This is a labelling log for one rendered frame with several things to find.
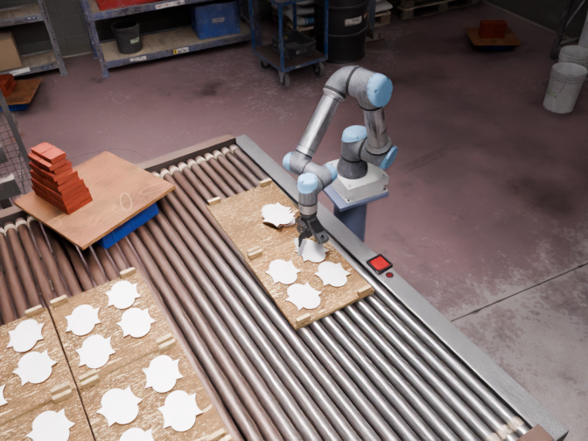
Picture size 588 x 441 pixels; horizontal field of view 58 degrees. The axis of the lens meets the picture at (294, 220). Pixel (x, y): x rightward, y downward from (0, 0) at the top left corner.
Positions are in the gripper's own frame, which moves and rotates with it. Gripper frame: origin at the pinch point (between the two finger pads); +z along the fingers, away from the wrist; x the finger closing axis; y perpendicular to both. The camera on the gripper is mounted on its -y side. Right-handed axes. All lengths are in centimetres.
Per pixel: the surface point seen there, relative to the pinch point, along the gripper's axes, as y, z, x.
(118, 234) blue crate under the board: 50, -2, 66
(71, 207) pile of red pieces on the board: 64, -14, 80
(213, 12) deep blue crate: 430, 41, -132
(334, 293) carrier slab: -23.9, 1.3, 4.3
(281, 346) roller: -33.5, 3.4, 32.8
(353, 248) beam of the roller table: -5.0, 2.9, -17.2
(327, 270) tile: -13.2, 0.1, 0.7
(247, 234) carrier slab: 24.0, 0.1, 18.1
